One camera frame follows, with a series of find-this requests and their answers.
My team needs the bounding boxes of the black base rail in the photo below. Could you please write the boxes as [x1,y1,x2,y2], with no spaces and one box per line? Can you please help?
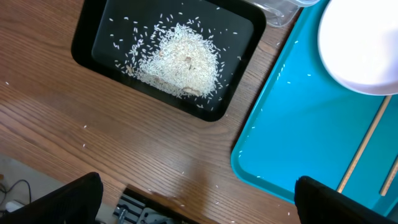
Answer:
[113,188,198,224]

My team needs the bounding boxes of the black food waste tray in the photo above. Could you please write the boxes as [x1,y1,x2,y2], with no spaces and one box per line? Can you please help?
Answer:
[71,1,267,121]

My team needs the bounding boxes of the pile of white rice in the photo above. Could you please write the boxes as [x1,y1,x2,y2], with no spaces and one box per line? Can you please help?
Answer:
[113,13,231,112]

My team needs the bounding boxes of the teal serving tray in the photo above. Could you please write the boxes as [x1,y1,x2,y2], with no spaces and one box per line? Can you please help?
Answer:
[231,1,397,216]

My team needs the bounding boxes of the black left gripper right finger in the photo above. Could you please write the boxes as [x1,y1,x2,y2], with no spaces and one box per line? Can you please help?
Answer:
[294,176,397,224]

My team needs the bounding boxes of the clear plastic waste bin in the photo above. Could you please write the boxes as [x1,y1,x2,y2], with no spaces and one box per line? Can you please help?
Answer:
[246,0,320,27]

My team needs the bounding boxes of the large white plate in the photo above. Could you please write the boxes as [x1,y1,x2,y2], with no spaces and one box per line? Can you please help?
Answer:
[318,0,397,96]

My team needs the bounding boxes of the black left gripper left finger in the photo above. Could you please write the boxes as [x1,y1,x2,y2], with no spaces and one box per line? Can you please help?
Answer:
[1,172,103,224]

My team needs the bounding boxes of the wooden chopstick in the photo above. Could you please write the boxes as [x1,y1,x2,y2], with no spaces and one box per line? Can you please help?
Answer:
[337,95,392,193]
[379,159,398,197]

